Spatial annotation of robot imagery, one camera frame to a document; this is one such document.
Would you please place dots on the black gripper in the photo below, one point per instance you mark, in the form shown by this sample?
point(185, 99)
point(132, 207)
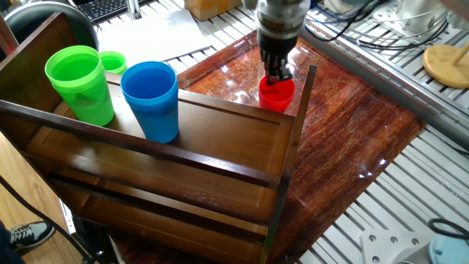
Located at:
point(276, 44)

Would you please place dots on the red plastic cup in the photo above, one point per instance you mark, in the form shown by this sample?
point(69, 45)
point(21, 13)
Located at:
point(275, 100)

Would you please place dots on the dark wooden shelf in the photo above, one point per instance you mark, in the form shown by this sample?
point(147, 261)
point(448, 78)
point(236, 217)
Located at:
point(205, 139)

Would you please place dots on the wood grain table mat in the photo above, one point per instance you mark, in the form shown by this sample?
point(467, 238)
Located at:
point(348, 128)

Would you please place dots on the yellowish cardboard box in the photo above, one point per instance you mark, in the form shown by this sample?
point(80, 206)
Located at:
point(205, 9)

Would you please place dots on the white paper sheet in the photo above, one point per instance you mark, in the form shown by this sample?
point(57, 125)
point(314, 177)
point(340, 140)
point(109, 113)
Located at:
point(154, 36)

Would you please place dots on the blue plastic cup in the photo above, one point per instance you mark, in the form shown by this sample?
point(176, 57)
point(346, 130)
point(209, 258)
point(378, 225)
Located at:
point(155, 117)

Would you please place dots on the aluminium plate with cylinder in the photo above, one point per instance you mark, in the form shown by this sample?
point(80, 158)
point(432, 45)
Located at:
point(414, 11)

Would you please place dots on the round wooden stand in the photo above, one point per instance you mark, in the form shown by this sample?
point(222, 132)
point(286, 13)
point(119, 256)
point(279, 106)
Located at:
point(439, 69)

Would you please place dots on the green cup at bottom edge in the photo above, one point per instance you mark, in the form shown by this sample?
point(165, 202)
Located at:
point(113, 62)

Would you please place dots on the black keyboard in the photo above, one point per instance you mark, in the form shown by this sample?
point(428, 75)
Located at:
point(102, 9)

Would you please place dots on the green plastic cup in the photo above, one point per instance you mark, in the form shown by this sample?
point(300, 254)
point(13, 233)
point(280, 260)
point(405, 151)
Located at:
point(88, 102)

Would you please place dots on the black chair with grey rim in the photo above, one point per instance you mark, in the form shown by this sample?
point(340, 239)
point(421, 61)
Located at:
point(82, 27)

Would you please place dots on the grey sneaker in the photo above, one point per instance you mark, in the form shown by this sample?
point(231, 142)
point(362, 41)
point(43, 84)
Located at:
point(31, 234)

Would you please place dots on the dark blue trouser leg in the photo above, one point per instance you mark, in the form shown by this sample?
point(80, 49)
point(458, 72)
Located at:
point(5, 245)

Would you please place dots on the aluminium frame rail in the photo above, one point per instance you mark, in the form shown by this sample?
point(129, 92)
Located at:
point(366, 69)

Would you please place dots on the metal post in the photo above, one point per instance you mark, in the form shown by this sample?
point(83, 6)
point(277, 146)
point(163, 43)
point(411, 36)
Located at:
point(133, 9)

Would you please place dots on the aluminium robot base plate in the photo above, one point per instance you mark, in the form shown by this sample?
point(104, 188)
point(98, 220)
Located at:
point(384, 245)

